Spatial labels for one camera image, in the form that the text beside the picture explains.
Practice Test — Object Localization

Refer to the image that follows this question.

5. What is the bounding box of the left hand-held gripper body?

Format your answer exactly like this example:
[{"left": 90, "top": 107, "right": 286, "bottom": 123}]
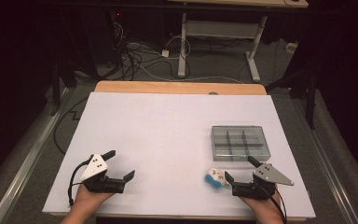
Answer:
[{"left": 80, "top": 153, "right": 127, "bottom": 194}]

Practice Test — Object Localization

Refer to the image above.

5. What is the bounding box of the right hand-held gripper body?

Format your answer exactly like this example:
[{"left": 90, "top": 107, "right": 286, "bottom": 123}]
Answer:
[{"left": 231, "top": 162, "right": 295, "bottom": 201}]

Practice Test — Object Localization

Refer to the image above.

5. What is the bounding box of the small white blue plush toy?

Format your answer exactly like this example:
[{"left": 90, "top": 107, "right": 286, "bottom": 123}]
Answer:
[{"left": 204, "top": 167, "right": 231, "bottom": 190}]

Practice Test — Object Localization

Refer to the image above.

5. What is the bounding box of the clear plastic compartment box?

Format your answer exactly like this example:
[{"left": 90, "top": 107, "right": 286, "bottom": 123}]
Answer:
[{"left": 211, "top": 124, "right": 271, "bottom": 162}]

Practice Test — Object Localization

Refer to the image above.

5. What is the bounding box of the person's right hand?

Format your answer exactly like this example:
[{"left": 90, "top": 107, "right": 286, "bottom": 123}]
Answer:
[{"left": 240, "top": 193, "right": 283, "bottom": 220}]

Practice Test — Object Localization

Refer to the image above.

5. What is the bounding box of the person's left hand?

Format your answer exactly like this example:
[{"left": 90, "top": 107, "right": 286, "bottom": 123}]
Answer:
[{"left": 74, "top": 185, "right": 117, "bottom": 215}]

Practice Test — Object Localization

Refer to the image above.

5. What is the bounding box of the white board sheet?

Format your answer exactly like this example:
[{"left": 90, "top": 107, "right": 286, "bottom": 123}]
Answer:
[{"left": 42, "top": 91, "right": 317, "bottom": 218}]

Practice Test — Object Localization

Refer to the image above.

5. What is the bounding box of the black stand leg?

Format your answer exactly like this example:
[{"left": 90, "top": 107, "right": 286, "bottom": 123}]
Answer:
[
  {"left": 49, "top": 59, "right": 79, "bottom": 117},
  {"left": 265, "top": 66, "right": 320, "bottom": 131}
]

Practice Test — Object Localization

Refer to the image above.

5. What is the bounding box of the wooden table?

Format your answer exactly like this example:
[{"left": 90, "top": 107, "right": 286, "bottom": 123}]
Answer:
[{"left": 49, "top": 80, "right": 308, "bottom": 222}]

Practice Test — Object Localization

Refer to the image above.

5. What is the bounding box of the light wooden desk top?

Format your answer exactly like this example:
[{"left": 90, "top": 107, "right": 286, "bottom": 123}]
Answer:
[{"left": 167, "top": 0, "right": 310, "bottom": 9}]

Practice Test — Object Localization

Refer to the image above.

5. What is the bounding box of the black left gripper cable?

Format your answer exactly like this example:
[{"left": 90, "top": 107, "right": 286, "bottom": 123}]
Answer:
[{"left": 67, "top": 157, "right": 94, "bottom": 207}]

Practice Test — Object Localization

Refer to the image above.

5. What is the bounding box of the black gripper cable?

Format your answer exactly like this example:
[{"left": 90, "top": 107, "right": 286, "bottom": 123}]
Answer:
[
  {"left": 67, "top": 157, "right": 94, "bottom": 207},
  {"left": 255, "top": 181, "right": 288, "bottom": 224}
]

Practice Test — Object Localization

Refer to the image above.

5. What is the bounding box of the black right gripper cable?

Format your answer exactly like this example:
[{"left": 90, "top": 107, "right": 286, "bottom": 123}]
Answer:
[{"left": 255, "top": 181, "right": 288, "bottom": 224}]

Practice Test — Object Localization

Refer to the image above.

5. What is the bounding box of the black floor cable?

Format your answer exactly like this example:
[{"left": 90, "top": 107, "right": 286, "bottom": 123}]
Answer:
[{"left": 52, "top": 96, "right": 90, "bottom": 157}]

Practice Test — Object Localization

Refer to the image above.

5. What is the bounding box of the metal floor rail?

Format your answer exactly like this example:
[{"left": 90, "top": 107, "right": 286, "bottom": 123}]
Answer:
[
  {"left": 0, "top": 87, "right": 70, "bottom": 224},
  {"left": 292, "top": 99, "right": 358, "bottom": 224}
]

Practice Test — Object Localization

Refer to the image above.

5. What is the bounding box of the tangle of black cables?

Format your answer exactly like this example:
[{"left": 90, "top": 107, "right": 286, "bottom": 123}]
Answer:
[{"left": 99, "top": 21, "right": 194, "bottom": 82}]

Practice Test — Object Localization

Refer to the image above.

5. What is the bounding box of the white floor cable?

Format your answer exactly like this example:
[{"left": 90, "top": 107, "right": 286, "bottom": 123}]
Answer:
[{"left": 120, "top": 55, "right": 244, "bottom": 85}]

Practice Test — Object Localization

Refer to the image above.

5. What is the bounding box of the white metal desk frame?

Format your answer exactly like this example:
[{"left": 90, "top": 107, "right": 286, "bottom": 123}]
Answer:
[{"left": 177, "top": 12, "right": 269, "bottom": 84}]

